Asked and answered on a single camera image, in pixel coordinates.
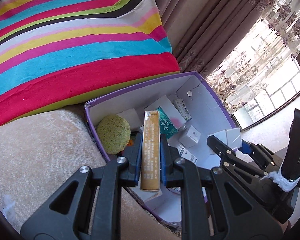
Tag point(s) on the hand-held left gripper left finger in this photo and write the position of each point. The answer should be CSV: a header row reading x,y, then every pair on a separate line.
x,y
137,157

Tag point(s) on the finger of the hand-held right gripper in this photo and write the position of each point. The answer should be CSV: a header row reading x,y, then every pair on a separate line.
x,y
222,155
262,153

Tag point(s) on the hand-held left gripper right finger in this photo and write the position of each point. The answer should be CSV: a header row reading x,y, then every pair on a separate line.
x,y
164,160

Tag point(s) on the brown slim box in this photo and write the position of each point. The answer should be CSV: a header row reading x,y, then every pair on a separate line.
x,y
150,155

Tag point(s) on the white cube box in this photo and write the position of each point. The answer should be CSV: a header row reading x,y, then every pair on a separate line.
x,y
231,137

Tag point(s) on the teal silver slim box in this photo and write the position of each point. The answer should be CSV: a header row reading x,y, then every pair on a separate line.
x,y
168,125

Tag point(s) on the white cardboard box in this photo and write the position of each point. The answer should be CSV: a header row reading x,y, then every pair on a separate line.
x,y
187,155
190,135

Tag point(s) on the green round sponge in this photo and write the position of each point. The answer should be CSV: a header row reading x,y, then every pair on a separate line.
x,y
113,135

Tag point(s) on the white green medicine box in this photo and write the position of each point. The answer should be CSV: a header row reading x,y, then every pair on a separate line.
x,y
181,107

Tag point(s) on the white lace curtain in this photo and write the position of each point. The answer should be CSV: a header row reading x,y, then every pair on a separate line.
x,y
252,67

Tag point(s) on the rainbow striped blanket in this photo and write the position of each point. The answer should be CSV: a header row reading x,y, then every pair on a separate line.
x,y
65,55

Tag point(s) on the beige brown curtain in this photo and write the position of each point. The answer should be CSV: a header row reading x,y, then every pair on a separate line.
x,y
202,17

